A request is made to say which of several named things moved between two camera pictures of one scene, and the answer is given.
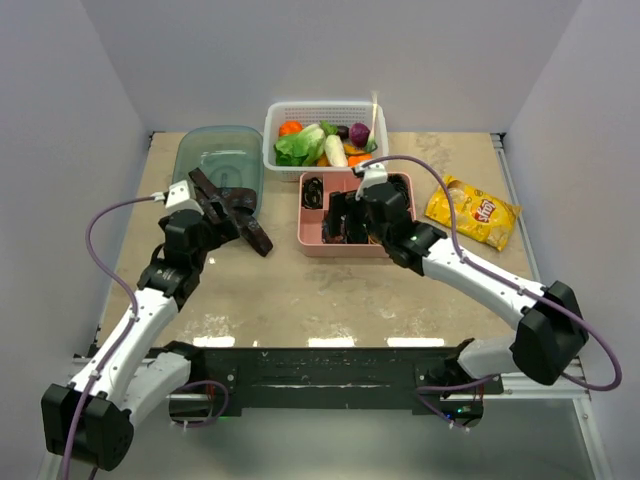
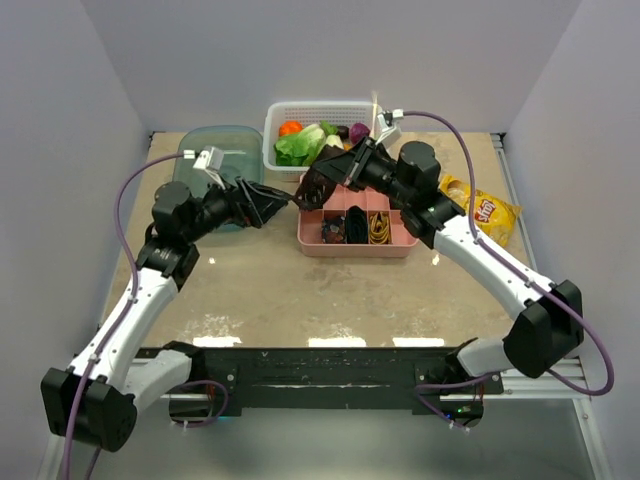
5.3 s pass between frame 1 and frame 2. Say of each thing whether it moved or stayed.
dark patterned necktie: moved
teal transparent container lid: stayed
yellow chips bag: stayed
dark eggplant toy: stayed
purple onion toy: stayed
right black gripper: moved
